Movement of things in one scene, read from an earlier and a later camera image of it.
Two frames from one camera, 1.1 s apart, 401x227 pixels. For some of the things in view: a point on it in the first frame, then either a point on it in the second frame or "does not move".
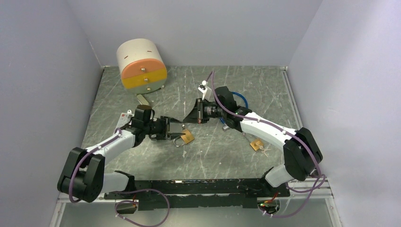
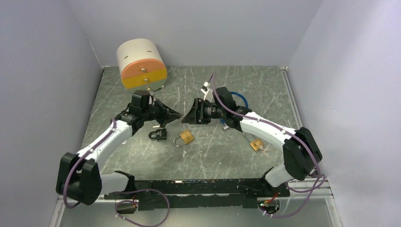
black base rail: (217, 193) does not move
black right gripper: (197, 115) does not move
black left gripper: (165, 121) → (166, 112)
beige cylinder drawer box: (142, 66) does not move
